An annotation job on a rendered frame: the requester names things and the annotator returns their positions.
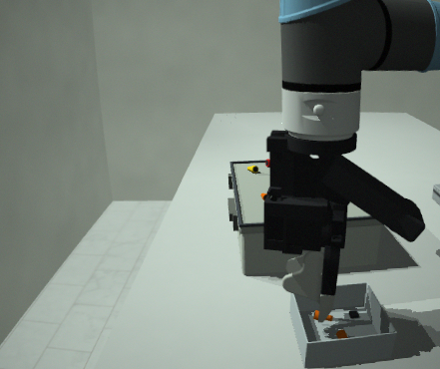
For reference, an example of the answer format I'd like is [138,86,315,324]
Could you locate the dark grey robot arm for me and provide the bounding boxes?
[278,0,440,242]

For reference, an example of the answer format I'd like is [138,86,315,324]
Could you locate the grey tool case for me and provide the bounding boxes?
[227,160,383,275]

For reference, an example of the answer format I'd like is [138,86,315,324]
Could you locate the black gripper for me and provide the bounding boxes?
[263,130,357,323]

